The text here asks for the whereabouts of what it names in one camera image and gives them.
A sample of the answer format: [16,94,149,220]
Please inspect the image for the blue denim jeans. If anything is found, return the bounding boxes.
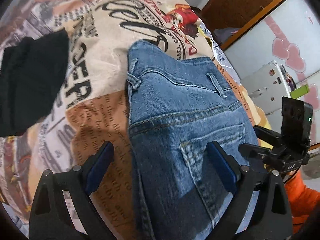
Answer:
[127,40,258,239]

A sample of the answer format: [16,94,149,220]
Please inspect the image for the orange sleeved right forearm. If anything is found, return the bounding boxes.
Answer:
[285,171,319,234]

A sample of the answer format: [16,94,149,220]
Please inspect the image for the white suitcase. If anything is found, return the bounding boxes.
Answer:
[240,60,291,115]

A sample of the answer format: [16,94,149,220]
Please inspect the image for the white sliding wardrobe door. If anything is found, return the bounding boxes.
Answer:
[225,0,319,144]

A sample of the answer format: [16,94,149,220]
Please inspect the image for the brown wooden door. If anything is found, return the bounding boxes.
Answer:
[201,0,285,50]

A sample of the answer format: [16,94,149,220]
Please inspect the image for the black folded garment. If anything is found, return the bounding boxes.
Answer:
[1,30,69,137]

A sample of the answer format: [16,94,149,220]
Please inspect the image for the printed bed quilt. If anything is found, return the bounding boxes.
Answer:
[1,0,269,239]

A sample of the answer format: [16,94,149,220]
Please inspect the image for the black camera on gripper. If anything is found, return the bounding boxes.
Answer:
[281,97,313,145]

